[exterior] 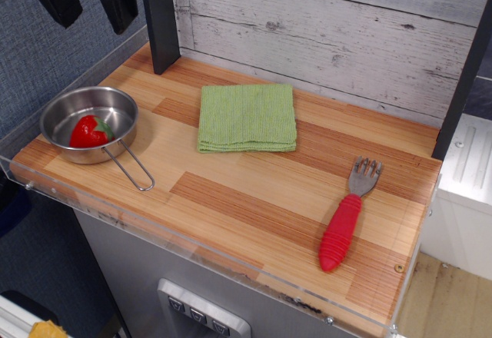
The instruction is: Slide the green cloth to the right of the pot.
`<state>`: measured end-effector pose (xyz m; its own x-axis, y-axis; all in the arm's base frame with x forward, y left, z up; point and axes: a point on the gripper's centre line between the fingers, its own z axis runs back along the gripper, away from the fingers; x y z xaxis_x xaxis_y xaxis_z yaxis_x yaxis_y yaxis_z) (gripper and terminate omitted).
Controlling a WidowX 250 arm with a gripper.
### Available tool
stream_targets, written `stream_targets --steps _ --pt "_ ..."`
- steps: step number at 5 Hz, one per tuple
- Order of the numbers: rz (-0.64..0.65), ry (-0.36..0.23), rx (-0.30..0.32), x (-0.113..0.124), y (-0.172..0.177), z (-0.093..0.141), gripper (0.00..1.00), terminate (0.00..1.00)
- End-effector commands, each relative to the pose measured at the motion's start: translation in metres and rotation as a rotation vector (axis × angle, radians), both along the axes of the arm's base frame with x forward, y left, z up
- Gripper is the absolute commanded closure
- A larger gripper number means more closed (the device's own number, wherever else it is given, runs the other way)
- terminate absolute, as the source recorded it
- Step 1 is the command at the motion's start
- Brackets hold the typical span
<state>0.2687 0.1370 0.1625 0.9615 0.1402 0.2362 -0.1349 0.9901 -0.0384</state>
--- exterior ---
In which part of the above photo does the green cloth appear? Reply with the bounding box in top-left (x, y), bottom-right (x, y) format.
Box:
top-left (198, 84), bottom-right (297, 153)

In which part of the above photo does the small steel pot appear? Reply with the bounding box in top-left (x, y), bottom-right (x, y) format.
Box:
top-left (39, 86), bottom-right (155, 191)

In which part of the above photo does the red toy strawberry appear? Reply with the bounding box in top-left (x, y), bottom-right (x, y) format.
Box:
top-left (69, 114), bottom-right (115, 148)

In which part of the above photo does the clear acrylic edge guard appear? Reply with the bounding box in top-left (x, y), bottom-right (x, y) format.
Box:
top-left (1, 21), bottom-right (449, 337)

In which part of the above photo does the silver dispenser button panel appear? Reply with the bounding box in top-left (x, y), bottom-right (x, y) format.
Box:
top-left (157, 278), bottom-right (251, 337)

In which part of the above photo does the yellow object bottom left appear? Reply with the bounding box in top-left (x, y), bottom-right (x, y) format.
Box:
top-left (28, 320), bottom-right (68, 338)

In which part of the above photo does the white grooved side unit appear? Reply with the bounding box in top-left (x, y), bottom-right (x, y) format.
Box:
top-left (421, 114), bottom-right (491, 280)

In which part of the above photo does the dark left upright post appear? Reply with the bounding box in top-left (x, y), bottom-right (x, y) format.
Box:
top-left (143, 0), bottom-right (181, 75)

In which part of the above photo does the dark upright post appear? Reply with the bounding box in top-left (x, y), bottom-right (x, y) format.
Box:
top-left (143, 0), bottom-right (181, 75)
top-left (431, 0), bottom-right (491, 161)

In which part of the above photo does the red handled metal fork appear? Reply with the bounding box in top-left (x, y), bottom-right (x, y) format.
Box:
top-left (318, 157), bottom-right (383, 272)

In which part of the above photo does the dark right upright post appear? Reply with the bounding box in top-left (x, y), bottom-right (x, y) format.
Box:
top-left (431, 0), bottom-right (491, 161)

